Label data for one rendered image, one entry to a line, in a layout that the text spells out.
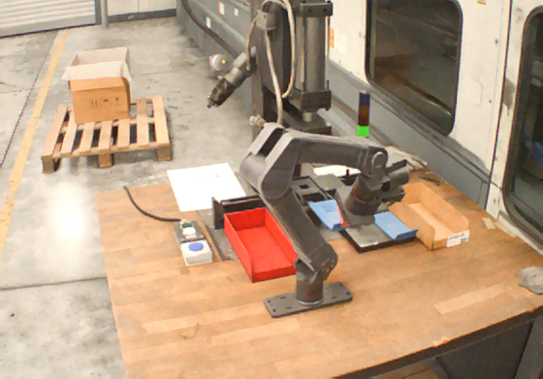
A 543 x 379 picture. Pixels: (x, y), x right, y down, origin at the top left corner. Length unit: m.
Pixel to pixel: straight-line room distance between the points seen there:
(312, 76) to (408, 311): 0.64
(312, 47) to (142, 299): 0.75
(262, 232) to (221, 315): 0.37
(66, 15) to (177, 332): 9.65
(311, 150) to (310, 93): 0.42
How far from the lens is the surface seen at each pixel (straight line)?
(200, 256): 1.46
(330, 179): 1.70
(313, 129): 1.53
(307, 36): 1.48
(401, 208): 1.65
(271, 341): 1.23
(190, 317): 1.30
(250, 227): 1.61
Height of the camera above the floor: 1.72
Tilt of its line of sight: 25 degrees down
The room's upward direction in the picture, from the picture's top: straight up
